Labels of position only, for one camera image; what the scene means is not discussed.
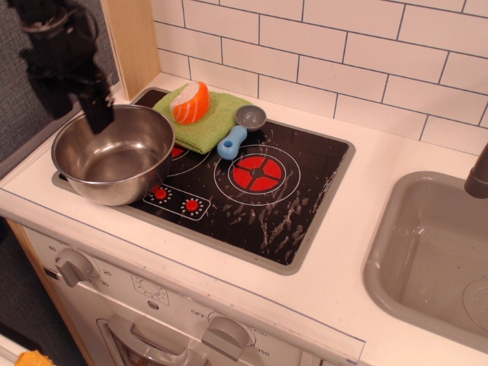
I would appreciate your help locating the left red stove button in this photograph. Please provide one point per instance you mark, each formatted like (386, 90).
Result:
(159, 193)

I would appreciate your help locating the light wooden side post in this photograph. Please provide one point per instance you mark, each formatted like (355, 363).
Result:
(133, 40)

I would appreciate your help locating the red stove button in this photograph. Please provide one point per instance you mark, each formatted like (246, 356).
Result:
(159, 193)
(192, 206)

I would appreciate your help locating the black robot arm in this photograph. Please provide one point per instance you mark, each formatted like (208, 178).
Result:
(51, 11)

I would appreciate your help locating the black toy stovetop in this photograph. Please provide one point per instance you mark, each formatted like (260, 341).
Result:
(264, 206)

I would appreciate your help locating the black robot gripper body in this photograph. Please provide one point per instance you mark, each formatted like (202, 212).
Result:
(61, 60)

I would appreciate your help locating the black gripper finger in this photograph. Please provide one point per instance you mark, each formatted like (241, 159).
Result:
(54, 98)
(98, 110)

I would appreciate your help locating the right grey oven knob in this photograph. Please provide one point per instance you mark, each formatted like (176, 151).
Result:
(226, 337)

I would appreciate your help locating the right red stove button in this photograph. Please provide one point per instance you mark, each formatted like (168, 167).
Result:
(192, 206)

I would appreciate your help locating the green folded cloth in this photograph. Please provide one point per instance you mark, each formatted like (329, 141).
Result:
(203, 135)

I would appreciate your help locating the grey oven door handle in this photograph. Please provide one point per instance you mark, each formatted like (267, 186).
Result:
(134, 348)

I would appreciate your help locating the left grey timer knob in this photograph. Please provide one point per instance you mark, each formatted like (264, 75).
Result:
(73, 266)

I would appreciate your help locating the grey toy faucet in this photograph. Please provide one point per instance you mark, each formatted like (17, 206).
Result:
(476, 184)

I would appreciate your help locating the orange salmon sushi toy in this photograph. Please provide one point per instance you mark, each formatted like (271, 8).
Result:
(191, 104)

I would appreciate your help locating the grey and blue measuring spoon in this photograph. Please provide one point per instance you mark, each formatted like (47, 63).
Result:
(249, 118)

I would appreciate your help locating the orange object at bottom left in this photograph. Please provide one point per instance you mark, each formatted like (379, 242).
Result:
(33, 358)

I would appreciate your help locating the grey toy sink basin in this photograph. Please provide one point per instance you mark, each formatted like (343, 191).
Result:
(428, 261)

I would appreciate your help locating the stainless steel pot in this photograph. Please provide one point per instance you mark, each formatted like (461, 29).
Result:
(121, 164)

